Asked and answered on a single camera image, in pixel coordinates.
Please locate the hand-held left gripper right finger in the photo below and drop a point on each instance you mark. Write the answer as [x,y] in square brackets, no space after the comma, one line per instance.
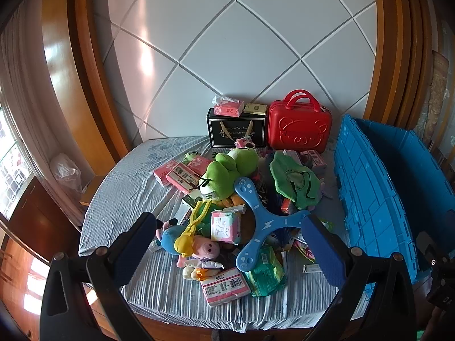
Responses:
[323,252]

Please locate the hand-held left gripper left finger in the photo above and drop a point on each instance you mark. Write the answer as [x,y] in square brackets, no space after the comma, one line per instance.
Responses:
[135,241]

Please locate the green wet wipes pack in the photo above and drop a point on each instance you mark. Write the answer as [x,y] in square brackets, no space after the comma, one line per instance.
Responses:
[266,273]

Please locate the blue plastic crate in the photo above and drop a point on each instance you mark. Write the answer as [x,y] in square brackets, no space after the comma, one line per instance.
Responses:
[369,191]

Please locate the green frog hat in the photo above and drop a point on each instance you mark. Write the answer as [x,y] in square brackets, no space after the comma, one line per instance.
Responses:
[291,177]

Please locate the pink green snack packet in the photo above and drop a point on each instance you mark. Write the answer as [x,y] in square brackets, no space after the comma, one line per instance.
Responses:
[305,250]

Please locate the small flat white box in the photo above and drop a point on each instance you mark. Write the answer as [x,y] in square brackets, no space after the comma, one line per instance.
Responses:
[311,268]

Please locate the blue headed plush doll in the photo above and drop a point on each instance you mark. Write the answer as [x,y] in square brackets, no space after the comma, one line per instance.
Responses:
[169,238]

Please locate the blue feather duster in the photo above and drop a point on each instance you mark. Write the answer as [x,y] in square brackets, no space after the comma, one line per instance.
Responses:
[284,237]

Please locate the yellow plastic clip toy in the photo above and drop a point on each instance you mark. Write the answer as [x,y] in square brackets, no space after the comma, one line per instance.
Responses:
[193,220]

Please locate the orange white plush toy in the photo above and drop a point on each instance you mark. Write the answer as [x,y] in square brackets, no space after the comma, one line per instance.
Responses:
[193,273]

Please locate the pink floral tissue pack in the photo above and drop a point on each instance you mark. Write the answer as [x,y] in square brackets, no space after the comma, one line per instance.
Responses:
[161,176]
[199,163]

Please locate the white box green logo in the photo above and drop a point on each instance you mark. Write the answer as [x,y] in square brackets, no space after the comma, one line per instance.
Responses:
[192,199]

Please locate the pink pig plush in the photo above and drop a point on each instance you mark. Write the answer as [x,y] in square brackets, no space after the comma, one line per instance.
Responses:
[206,250]

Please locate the white sachet pack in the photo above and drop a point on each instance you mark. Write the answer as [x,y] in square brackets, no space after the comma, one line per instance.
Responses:
[209,264]

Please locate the pink tissue pack barcode side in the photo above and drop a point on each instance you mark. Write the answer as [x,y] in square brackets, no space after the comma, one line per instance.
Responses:
[183,177]

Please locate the pink white pad package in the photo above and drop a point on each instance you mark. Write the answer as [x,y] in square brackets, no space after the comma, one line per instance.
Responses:
[225,227]

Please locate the pink cardboard box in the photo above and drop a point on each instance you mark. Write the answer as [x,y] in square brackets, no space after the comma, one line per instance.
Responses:
[314,158]

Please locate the clear plastic bag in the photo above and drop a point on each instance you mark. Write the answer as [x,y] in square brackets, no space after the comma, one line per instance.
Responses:
[65,174]

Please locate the brown teddy bear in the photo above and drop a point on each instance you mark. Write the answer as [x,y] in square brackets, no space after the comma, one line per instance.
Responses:
[227,203]

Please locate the pink tissue pack white label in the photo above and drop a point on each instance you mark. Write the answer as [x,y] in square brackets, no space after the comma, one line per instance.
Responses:
[224,287]

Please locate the small green monster toy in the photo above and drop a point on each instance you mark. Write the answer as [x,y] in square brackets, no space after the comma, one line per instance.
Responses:
[192,157]

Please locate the wooden cabinet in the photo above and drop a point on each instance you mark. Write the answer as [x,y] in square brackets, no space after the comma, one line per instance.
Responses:
[25,255]

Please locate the red bear suitcase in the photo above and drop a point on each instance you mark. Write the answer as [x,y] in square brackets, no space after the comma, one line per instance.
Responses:
[302,128]

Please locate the brown cardboard roll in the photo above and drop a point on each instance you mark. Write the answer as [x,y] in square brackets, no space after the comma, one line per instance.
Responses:
[251,145]

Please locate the small pink pad pack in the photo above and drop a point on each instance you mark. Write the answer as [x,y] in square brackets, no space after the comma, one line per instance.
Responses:
[242,142]

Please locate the black gift box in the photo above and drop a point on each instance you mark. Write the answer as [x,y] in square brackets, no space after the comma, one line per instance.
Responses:
[231,128]

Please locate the flat gold box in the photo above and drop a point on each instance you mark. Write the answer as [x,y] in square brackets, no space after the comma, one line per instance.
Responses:
[255,109]

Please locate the opened pink tissue pack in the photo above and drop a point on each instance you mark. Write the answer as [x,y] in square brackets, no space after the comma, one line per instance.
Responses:
[231,108]

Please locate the pink curtain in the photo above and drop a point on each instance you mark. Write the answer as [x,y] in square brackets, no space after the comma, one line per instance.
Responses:
[21,88]

